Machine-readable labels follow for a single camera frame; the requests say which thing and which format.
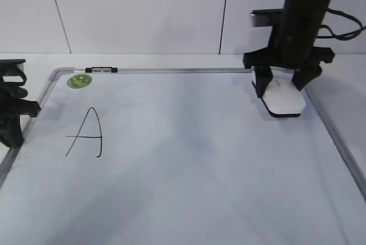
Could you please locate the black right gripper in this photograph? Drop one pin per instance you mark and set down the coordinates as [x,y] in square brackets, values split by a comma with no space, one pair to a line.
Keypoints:
[291,46]

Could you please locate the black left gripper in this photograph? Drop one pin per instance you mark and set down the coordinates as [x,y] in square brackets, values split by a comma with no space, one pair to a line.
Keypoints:
[13,102]

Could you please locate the white whiteboard eraser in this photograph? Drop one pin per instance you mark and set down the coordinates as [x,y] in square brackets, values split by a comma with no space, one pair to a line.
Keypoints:
[282,99]

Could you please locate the round green sticker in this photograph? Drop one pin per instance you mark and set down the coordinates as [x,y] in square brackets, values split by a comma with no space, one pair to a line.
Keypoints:
[79,81]

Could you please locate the black marker pen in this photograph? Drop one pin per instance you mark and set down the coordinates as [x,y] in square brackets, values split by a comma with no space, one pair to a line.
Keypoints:
[101,70]

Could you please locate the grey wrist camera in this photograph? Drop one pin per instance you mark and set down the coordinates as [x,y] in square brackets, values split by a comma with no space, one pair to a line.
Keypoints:
[265,17]

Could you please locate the white whiteboard with metal frame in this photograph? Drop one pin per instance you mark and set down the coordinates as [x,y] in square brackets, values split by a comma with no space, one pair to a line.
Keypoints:
[176,158]

